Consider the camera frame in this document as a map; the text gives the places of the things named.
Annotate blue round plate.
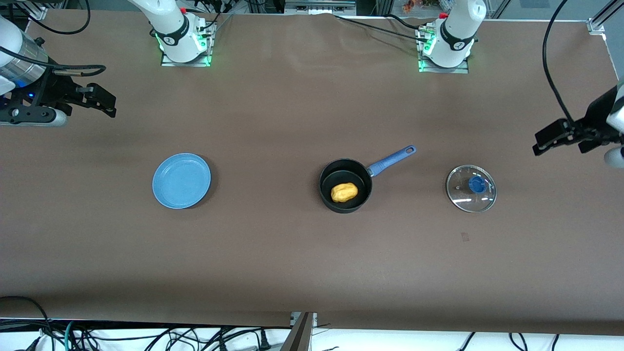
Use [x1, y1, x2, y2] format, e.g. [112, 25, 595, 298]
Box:
[152, 153, 212, 210]

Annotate brown table cover sheet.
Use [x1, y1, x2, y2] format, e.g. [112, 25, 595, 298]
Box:
[0, 10, 624, 337]

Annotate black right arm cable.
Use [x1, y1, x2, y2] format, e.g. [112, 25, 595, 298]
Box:
[0, 0, 107, 77]

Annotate black looping floor cable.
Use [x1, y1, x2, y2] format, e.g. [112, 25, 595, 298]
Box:
[0, 296, 54, 351]

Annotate black base cable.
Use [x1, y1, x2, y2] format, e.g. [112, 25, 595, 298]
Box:
[188, 0, 234, 37]

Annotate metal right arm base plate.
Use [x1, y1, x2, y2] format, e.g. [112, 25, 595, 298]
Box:
[161, 19, 212, 67]

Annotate colourful toy pile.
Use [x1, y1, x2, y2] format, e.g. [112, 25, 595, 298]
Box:
[402, 0, 454, 13]

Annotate aluminium table edge profile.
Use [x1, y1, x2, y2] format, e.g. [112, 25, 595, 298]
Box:
[280, 312, 317, 351]

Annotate black pot blue handle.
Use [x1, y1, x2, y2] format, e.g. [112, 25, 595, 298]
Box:
[319, 145, 417, 214]

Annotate tangled black floor cables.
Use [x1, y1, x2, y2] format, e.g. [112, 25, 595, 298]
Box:
[73, 324, 293, 351]

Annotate glass lid blue knob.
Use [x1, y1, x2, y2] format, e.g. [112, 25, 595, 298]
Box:
[446, 165, 497, 213]

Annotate black table cable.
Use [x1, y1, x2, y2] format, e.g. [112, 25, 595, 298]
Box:
[334, 14, 432, 44]

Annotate aluminium corner profile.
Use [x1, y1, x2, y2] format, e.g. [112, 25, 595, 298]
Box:
[587, 0, 624, 36]

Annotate yellow potato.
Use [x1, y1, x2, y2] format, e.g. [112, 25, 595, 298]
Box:
[331, 182, 359, 203]

